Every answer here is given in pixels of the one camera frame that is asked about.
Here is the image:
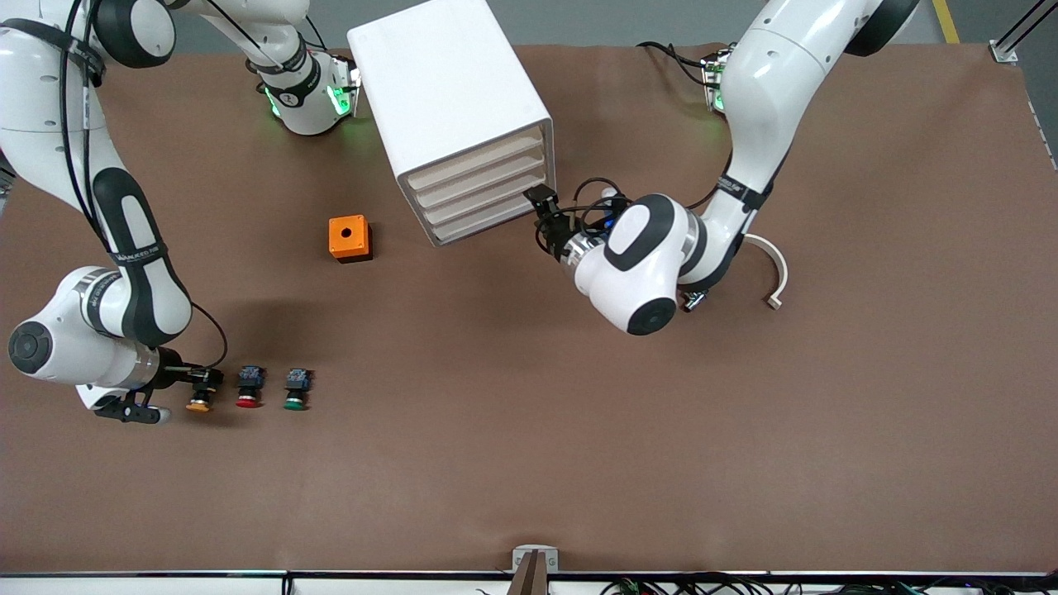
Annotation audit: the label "white plastic bin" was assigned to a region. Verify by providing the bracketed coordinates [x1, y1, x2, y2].
[401, 124, 548, 193]

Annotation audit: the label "red mushroom push button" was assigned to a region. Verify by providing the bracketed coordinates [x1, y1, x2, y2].
[236, 366, 267, 409]

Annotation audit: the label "cream cabinet drawer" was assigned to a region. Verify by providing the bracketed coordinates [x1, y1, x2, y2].
[410, 146, 550, 212]
[418, 167, 552, 231]
[427, 187, 555, 247]

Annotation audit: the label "green mushroom push button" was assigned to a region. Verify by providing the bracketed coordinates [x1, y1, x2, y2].
[283, 368, 313, 412]

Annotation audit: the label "white drawer cabinet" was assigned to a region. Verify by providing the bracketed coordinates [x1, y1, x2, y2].
[347, 0, 555, 249]

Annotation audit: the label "brown wedge strut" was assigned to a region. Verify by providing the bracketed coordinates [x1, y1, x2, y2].
[506, 552, 549, 595]

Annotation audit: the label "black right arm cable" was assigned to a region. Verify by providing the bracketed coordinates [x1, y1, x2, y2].
[58, 0, 229, 373]

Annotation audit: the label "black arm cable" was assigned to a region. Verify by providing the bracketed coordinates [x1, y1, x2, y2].
[536, 176, 633, 249]
[58, 0, 229, 373]

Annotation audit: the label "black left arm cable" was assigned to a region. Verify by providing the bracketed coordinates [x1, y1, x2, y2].
[536, 176, 633, 249]

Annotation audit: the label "orange button enclosure box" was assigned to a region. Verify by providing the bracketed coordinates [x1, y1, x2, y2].
[328, 215, 373, 264]

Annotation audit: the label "white table edge rail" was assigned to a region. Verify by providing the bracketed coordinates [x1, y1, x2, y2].
[0, 570, 1058, 595]

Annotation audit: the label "white curved plastic bracket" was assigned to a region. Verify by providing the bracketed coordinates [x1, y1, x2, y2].
[744, 234, 789, 311]

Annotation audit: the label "grey table edge bracket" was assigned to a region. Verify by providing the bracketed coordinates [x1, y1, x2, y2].
[512, 545, 560, 573]

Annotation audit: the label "tangled coloured cables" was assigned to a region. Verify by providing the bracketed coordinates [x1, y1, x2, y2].
[599, 577, 1058, 595]

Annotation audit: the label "aluminium frame post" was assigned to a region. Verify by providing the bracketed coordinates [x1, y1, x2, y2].
[988, 0, 1058, 64]

